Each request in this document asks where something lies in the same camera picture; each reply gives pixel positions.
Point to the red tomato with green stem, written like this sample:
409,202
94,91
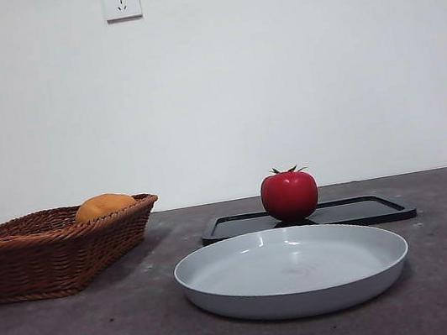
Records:
289,195

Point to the pale grey round plate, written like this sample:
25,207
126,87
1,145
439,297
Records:
292,267

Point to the orange-brown potato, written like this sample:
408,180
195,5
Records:
104,205

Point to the dark rectangular tray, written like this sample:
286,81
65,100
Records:
353,208

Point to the brown wicker basket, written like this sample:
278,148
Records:
51,262

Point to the white wall socket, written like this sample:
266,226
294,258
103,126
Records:
122,5

